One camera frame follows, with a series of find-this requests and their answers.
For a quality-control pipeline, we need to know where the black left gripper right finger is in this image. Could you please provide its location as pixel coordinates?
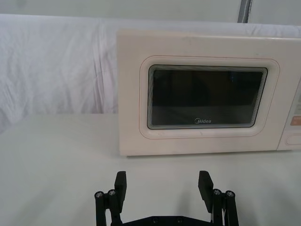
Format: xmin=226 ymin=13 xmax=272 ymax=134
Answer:
xmin=198 ymin=170 xmax=239 ymax=226

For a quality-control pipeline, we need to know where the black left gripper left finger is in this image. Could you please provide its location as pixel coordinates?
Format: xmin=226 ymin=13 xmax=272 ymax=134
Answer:
xmin=94 ymin=171 xmax=128 ymax=226

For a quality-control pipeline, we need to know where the grey striped post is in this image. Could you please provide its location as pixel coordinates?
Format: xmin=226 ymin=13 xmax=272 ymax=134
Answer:
xmin=237 ymin=0 xmax=253 ymax=24

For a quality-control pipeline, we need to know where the oven control panel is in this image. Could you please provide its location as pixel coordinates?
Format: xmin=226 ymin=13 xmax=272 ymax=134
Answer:
xmin=283 ymin=77 xmax=301 ymax=151

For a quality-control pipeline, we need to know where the crumpled white draped sheet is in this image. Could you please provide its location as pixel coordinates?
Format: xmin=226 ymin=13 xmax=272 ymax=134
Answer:
xmin=0 ymin=13 xmax=301 ymax=121

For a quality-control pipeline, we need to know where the cream microwave oven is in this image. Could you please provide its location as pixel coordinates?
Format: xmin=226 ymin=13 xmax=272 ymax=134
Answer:
xmin=117 ymin=28 xmax=301 ymax=159

